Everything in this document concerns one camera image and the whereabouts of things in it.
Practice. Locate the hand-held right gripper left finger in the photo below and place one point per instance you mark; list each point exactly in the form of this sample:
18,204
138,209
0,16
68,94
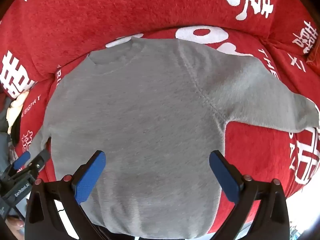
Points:
90,177

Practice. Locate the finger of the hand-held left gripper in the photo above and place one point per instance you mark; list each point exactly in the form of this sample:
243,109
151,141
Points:
40,161
22,160

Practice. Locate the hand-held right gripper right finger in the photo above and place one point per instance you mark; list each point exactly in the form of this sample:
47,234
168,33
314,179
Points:
225,177

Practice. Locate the grey sweater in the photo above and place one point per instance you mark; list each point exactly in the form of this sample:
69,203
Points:
150,117

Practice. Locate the person's left hand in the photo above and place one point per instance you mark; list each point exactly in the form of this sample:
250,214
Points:
15,223

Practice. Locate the dark grey cloth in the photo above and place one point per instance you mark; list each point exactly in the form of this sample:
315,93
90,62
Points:
3,142

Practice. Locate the black cloth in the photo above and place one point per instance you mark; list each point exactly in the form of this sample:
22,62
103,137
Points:
16,130

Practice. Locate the cream cloth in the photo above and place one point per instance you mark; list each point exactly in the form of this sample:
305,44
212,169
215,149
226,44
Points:
15,108

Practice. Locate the red printed sofa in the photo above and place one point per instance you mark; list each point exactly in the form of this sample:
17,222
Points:
100,17

